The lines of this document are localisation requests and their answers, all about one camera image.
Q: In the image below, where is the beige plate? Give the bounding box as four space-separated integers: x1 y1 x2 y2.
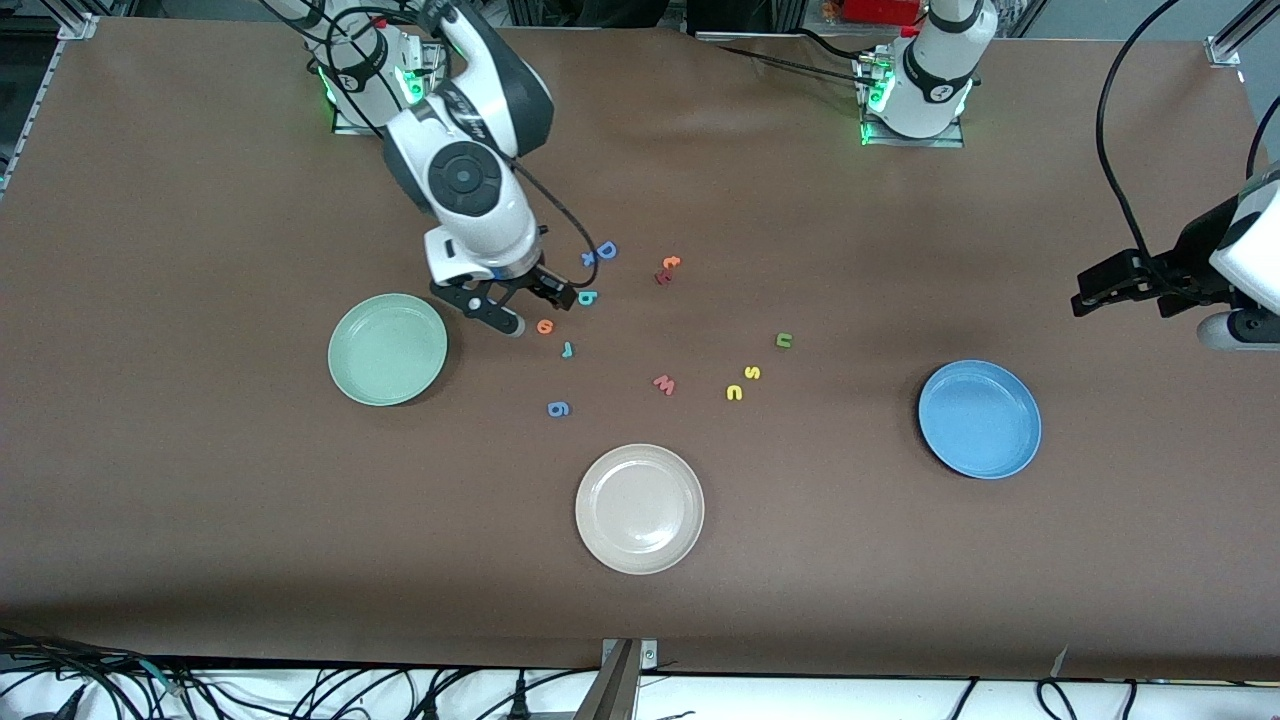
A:
574 443 706 576

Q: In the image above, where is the metal clamp bracket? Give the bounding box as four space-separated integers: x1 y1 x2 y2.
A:
574 638 659 720

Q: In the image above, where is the blue plate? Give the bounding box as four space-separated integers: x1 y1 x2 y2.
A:
917 359 1043 481

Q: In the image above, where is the pale green plate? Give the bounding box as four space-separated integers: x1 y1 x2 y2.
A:
327 292 449 408

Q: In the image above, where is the aluminium side rail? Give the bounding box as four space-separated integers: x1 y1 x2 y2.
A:
0 38 63 196

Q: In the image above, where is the black cable on table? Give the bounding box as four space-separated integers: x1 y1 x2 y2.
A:
700 28 873 86

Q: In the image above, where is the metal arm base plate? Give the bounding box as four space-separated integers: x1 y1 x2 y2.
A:
860 45 967 150
332 28 446 136

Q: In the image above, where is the red box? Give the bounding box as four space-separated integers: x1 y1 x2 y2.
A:
840 0 926 26

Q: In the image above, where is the teal cable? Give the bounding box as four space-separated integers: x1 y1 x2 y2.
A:
135 657 191 698

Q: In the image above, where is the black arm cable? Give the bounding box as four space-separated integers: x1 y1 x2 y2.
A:
1097 0 1280 271
262 0 604 296

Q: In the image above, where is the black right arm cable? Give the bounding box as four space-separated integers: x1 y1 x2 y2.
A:
262 0 604 296

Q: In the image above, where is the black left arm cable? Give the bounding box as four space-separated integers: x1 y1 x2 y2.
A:
1097 0 1280 271

